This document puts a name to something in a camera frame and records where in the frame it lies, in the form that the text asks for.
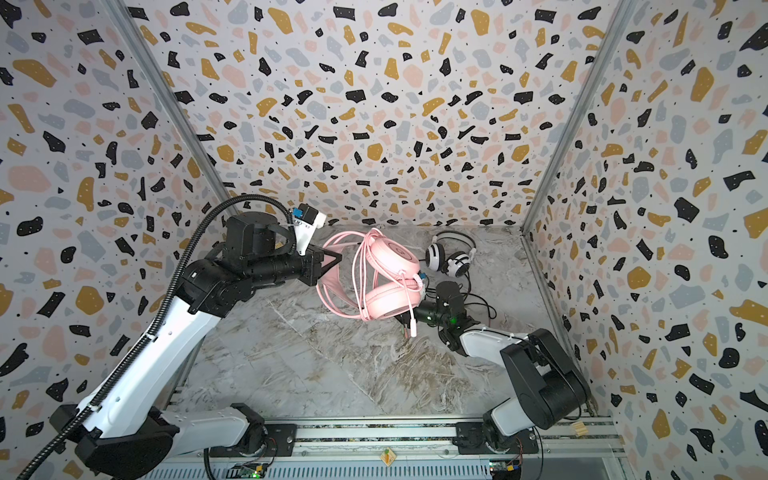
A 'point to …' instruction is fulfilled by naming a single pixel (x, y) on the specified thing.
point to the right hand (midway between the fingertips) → (384, 299)
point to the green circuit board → (247, 471)
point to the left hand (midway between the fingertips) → (339, 252)
